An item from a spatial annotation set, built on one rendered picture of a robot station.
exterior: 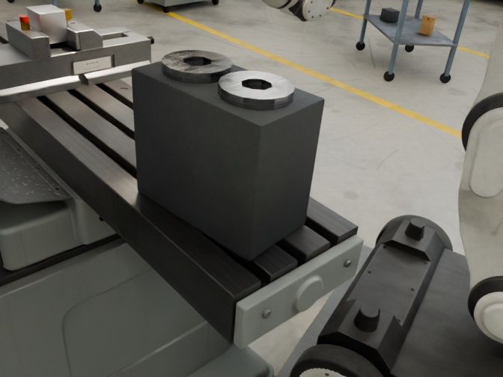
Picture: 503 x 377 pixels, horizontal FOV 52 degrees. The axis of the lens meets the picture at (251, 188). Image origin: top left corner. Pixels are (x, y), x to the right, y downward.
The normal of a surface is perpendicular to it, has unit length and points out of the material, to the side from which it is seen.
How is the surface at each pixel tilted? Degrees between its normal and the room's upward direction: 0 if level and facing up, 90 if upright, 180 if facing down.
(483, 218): 115
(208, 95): 0
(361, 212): 0
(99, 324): 90
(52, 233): 90
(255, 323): 90
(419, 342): 0
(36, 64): 90
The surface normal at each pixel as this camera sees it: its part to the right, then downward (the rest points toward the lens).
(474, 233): -0.50, 0.43
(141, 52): 0.68, 0.44
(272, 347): 0.07, -0.84
